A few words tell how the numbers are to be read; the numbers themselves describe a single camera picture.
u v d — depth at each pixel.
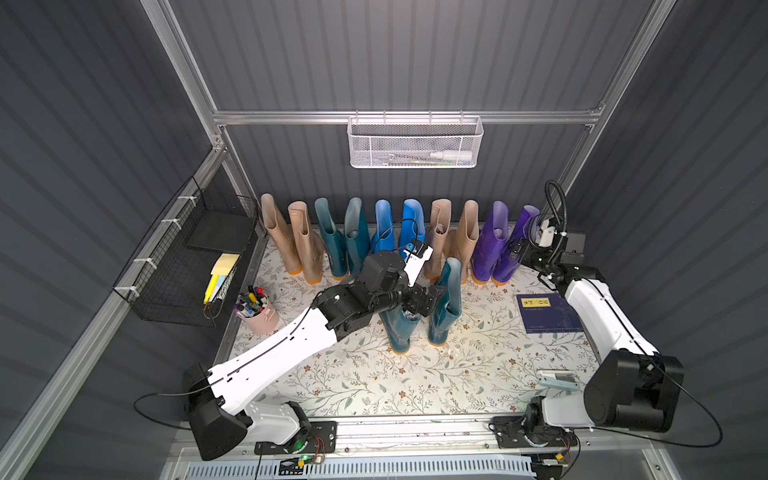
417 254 0.57
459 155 0.87
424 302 0.60
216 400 0.39
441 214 0.89
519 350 0.88
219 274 0.72
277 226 0.85
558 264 0.64
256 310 0.84
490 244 0.89
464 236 0.84
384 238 0.82
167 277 0.70
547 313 0.95
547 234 0.75
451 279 0.73
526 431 0.73
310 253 0.89
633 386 0.41
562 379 0.80
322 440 0.72
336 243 0.87
